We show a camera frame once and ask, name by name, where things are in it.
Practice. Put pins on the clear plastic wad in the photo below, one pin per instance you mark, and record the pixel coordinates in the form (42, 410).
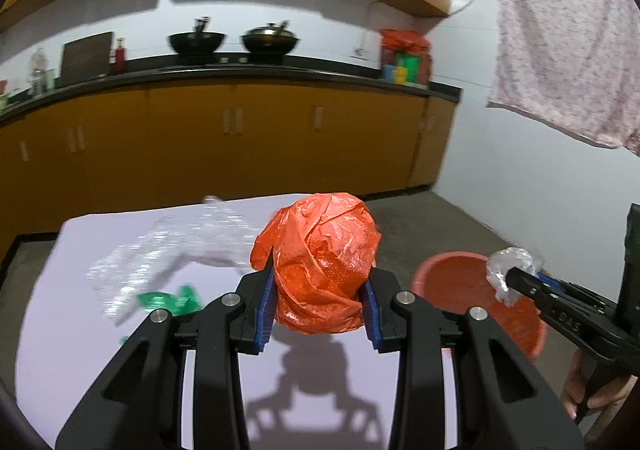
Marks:
(502, 265)

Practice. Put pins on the black gas stove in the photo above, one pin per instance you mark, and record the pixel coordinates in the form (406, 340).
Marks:
(230, 60)

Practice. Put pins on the black wok without lid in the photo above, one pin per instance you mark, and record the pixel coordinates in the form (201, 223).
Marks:
(196, 41)

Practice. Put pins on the black kitchen countertop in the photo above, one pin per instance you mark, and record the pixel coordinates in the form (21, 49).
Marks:
(300, 75)

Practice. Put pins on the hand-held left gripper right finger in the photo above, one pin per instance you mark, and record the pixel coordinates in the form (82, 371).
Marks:
(372, 317)

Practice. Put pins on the red plastic waste basket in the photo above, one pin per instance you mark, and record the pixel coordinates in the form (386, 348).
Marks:
(539, 350)

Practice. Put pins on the orange wooden base cabinets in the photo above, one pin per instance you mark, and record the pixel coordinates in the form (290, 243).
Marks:
(300, 145)

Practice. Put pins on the black wok with lid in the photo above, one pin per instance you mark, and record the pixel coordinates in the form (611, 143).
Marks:
(270, 41)

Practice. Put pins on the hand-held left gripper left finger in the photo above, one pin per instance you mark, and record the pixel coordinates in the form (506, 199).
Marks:
(265, 317)

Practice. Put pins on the red bottle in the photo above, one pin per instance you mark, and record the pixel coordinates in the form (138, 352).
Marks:
(120, 59)

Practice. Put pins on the green canister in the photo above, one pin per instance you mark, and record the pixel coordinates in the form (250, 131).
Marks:
(409, 69)

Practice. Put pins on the large orange plastic bag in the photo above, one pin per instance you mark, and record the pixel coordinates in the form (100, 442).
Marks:
(320, 260)

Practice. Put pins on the red plastic bag cover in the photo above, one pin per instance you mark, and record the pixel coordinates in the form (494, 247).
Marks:
(405, 41)

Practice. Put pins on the dark green plastic bag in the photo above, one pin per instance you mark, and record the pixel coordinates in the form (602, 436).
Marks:
(165, 302)

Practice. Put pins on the pink floral cloth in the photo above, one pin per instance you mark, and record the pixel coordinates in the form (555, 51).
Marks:
(560, 40)

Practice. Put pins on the blue and yellow box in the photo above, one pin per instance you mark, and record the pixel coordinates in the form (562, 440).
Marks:
(395, 75)

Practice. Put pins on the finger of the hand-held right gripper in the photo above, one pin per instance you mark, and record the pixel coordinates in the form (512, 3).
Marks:
(580, 297)
(565, 317)

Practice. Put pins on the clear bubble wrap sheet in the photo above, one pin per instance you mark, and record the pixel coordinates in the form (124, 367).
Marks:
(165, 245)

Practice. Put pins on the person's right hand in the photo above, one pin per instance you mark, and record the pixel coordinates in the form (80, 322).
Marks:
(572, 387)

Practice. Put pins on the dark wooden cutting board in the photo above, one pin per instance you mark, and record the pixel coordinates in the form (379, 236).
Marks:
(86, 57)

